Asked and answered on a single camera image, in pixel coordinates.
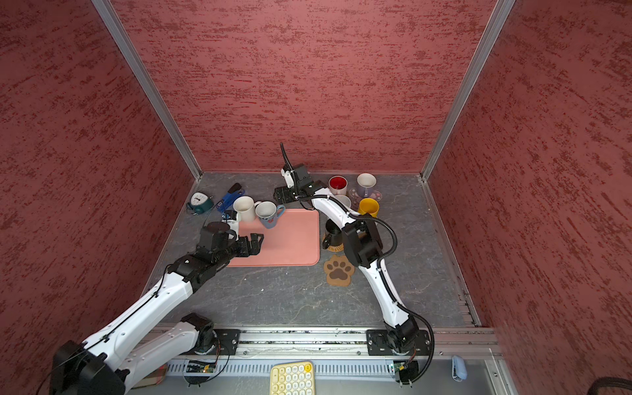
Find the white speckled blue mug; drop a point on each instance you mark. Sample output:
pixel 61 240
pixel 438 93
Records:
pixel 268 213

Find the yellow keypad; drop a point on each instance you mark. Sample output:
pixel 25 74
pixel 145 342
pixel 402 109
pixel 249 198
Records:
pixel 297 378

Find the white mug red inside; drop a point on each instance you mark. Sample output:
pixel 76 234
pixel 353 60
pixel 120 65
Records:
pixel 338 185

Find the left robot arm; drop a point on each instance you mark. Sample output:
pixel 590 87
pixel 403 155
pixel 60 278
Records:
pixel 114 359

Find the green tape measure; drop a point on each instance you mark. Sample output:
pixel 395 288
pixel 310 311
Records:
pixel 199 203

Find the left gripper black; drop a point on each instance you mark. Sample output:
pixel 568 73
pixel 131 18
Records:
pixel 255 245

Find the blue stapler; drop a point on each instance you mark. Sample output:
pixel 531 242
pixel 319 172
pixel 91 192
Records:
pixel 235 191

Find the pink serving tray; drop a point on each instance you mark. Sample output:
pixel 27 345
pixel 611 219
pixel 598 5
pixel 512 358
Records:
pixel 293 242

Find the black mug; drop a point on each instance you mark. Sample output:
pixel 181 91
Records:
pixel 333 233

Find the aluminium rail frame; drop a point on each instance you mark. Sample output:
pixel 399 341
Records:
pixel 334 352

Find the brown paw print coaster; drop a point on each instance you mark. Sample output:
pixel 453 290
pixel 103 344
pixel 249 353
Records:
pixel 339 271

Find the yellow mug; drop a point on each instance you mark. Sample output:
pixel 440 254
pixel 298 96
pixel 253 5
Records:
pixel 369 206

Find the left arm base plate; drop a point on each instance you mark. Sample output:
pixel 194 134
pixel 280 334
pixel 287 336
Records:
pixel 229 340

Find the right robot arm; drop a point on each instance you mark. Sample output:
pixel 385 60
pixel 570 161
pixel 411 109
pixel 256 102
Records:
pixel 367 242

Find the woven rattan coaster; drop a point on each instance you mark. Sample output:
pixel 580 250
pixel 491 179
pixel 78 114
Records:
pixel 332 248

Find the pink flower coaster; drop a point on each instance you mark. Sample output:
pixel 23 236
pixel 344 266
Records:
pixel 356 197

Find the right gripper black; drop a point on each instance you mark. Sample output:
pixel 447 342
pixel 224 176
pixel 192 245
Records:
pixel 281 194

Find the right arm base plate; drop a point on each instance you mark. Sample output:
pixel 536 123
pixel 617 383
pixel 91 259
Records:
pixel 383 342

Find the lavender mug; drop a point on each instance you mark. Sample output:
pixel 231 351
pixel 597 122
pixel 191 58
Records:
pixel 365 184

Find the light blue computer mouse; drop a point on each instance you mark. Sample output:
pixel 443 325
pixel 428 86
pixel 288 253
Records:
pixel 459 369

